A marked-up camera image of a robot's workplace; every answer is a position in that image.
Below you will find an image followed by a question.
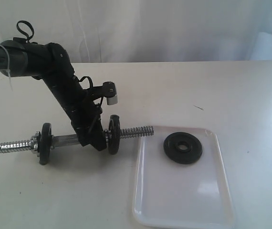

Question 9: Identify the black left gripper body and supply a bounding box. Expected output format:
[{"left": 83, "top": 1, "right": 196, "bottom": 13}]
[{"left": 63, "top": 95, "right": 103, "bottom": 134}]

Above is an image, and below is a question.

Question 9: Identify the chrome threaded dumbbell bar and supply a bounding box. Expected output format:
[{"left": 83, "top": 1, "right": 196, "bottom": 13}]
[{"left": 0, "top": 126, "right": 154, "bottom": 154}]

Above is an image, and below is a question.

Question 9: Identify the black weight plate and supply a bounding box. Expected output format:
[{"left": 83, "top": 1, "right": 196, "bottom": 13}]
[
  {"left": 39, "top": 123, "right": 52, "bottom": 166},
  {"left": 108, "top": 114, "right": 121, "bottom": 155},
  {"left": 163, "top": 132, "right": 203, "bottom": 165}
]

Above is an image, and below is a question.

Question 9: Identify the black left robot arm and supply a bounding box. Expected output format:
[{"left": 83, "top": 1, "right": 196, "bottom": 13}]
[{"left": 0, "top": 38, "right": 116, "bottom": 151}]

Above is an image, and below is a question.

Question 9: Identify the white sheer curtain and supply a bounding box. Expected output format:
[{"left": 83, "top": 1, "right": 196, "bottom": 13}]
[{"left": 0, "top": 0, "right": 272, "bottom": 62}]

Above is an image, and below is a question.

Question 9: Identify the white zip tie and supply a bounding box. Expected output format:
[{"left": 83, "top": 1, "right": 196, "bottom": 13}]
[{"left": 0, "top": 44, "right": 13, "bottom": 91}]

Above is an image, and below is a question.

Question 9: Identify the white rectangular plastic tray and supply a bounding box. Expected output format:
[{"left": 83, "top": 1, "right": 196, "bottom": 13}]
[{"left": 132, "top": 126, "right": 235, "bottom": 229}]

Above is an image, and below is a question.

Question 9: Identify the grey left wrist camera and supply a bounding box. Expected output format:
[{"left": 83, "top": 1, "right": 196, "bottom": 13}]
[{"left": 103, "top": 81, "right": 118, "bottom": 105}]

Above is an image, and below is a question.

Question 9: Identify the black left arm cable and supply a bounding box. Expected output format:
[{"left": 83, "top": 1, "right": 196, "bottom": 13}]
[{"left": 16, "top": 20, "right": 35, "bottom": 43}]

